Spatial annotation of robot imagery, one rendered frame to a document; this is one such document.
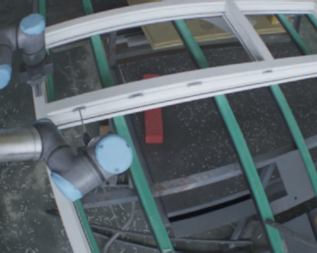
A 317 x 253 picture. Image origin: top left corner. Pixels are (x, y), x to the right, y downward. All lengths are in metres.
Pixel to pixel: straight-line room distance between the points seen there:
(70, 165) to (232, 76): 0.76
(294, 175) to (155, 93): 0.56
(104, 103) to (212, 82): 0.36
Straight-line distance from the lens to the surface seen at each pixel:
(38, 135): 1.29
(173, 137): 2.04
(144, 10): 2.04
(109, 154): 1.25
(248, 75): 1.85
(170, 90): 1.76
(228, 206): 1.93
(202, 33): 2.39
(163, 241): 1.50
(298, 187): 1.68
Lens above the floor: 2.22
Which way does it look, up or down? 51 degrees down
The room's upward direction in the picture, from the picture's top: 4 degrees clockwise
